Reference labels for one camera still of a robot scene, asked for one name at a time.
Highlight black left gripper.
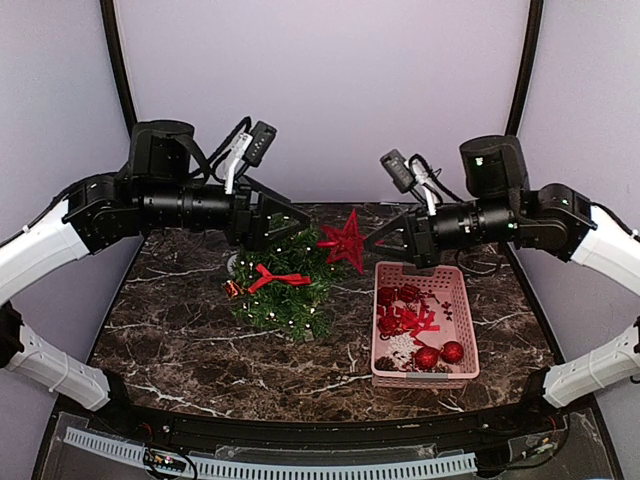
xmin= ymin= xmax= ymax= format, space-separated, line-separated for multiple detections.
xmin=140 ymin=172 xmax=312 ymax=251

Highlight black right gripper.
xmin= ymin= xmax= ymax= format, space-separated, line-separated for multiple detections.
xmin=362 ymin=195 xmax=521 ymax=269

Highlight red glitter star topper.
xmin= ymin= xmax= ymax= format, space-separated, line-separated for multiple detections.
xmin=316 ymin=209 xmax=365 ymax=274

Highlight white fairy light string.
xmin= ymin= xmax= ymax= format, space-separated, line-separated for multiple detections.
xmin=240 ymin=235 xmax=341 ymax=336

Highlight red ribbon bow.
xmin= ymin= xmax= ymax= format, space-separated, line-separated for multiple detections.
xmin=247 ymin=264 xmax=312 ymax=294

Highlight small green christmas tree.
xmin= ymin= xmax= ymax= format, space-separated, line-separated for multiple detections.
xmin=230 ymin=226 xmax=344 ymax=341

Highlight red gold drum ornament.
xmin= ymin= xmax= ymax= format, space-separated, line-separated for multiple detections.
xmin=223 ymin=279 xmax=246 ymax=300

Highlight pink plastic basket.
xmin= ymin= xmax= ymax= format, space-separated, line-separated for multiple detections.
xmin=370 ymin=261 xmax=480 ymax=389

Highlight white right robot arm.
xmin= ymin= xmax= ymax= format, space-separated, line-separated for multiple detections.
xmin=365 ymin=135 xmax=639 ymax=434

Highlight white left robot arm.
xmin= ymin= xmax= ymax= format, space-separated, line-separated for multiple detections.
xmin=1 ymin=119 xmax=309 ymax=436

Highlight red ornaments in basket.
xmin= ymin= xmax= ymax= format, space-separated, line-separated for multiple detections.
xmin=375 ymin=283 xmax=453 ymax=341

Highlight white snowflake ornament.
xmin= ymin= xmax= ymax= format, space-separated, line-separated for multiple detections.
xmin=385 ymin=333 xmax=420 ymax=370

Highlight red ball ornament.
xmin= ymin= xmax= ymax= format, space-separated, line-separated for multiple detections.
xmin=440 ymin=341 xmax=465 ymax=365
xmin=413 ymin=345 xmax=440 ymax=371

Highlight brown pine cone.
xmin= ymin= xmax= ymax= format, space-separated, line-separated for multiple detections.
xmin=374 ymin=356 xmax=398 ymax=372

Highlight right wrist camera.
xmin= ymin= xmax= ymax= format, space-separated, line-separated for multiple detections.
xmin=380 ymin=149 xmax=443 ymax=216

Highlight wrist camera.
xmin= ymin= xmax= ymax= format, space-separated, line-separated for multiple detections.
xmin=380 ymin=149 xmax=443 ymax=216
xmin=223 ymin=121 xmax=277 ymax=194

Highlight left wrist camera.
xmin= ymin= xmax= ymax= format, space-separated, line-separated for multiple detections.
xmin=223 ymin=121 xmax=277 ymax=194

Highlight white perforated cable tray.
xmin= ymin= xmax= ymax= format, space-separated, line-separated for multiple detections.
xmin=62 ymin=427 xmax=478 ymax=480

